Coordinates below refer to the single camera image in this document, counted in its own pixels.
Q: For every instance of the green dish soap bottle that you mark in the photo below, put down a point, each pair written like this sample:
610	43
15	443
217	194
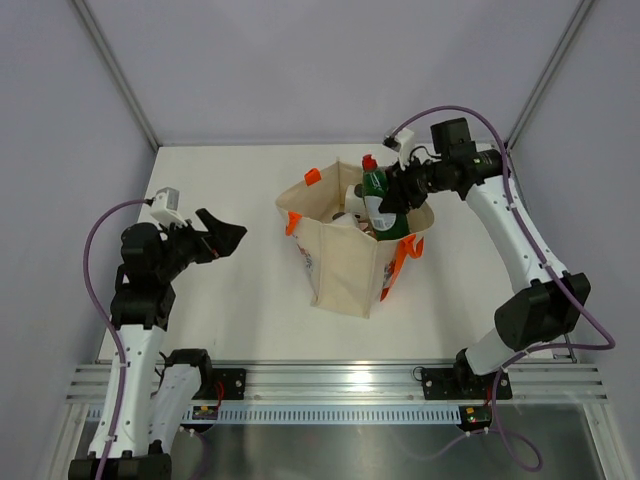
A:
387	226

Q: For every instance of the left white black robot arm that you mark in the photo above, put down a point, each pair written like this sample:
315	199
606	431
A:
143	410

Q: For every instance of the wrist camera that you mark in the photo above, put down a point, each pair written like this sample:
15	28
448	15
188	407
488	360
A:
164	208
402	143

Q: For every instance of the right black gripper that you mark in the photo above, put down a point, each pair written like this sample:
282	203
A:
400	192

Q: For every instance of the aluminium rail frame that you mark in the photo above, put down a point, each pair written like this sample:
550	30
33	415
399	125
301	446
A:
379	393

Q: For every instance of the cream canvas bag orange handles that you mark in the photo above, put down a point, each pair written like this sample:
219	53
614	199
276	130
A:
348	268

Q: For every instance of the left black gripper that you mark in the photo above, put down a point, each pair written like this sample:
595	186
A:
221	237

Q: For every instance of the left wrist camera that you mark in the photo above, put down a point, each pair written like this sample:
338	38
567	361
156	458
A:
164	208

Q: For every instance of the white bottle black cap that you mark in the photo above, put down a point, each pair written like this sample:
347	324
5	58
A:
353	201

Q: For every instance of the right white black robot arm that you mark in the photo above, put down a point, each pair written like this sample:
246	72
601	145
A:
547	299

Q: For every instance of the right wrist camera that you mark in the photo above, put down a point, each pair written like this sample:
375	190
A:
402	143

